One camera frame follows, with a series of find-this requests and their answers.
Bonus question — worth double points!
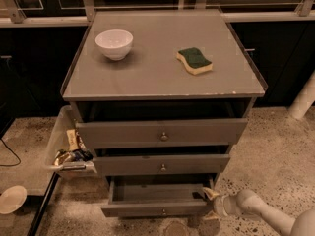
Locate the white pipe post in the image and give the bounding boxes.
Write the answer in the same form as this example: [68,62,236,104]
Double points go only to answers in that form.
[288,71,315,119]

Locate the metal railing frame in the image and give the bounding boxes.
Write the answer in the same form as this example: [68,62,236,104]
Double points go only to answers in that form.
[0,0,315,28]

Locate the white ceramic bowl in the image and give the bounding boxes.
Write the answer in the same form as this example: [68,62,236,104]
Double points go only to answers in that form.
[94,29,134,61]

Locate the grey drawer cabinet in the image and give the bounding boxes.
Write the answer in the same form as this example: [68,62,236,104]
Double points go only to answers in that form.
[60,10,268,218]

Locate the green yellow sponge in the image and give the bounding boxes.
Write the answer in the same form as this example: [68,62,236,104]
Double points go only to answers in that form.
[176,47,213,75]

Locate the black cable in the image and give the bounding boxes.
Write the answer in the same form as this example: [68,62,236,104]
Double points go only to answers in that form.
[0,138,22,168]

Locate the snack packets in bin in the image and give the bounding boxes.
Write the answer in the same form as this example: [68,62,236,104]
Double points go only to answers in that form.
[53,129,93,166]

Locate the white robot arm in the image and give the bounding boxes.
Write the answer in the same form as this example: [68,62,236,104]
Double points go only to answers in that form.
[203,187,315,236]

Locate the grey drawer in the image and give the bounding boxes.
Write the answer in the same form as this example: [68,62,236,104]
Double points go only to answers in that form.
[102,174,213,217]
[94,154,230,176]
[77,118,247,149]

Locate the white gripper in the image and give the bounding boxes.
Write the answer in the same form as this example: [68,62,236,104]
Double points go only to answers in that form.
[203,187,244,220]

